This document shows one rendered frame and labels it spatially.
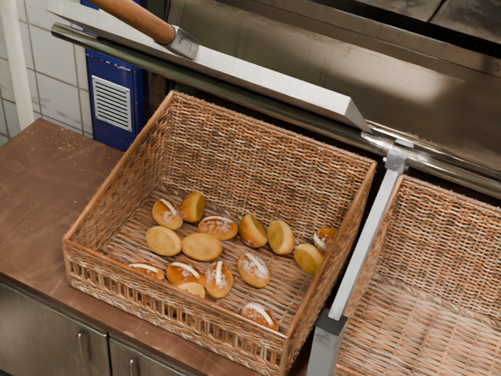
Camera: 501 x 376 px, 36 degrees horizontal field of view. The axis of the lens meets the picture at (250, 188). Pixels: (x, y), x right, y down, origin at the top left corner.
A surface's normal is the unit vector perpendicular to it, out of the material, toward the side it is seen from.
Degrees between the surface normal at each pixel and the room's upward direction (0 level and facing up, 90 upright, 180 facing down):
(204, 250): 51
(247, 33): 70
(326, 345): 90
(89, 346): 90
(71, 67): 90
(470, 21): 0
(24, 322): 90
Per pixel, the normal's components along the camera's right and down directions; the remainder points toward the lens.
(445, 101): -0.42, 0.28
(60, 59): -0.47, 0.57
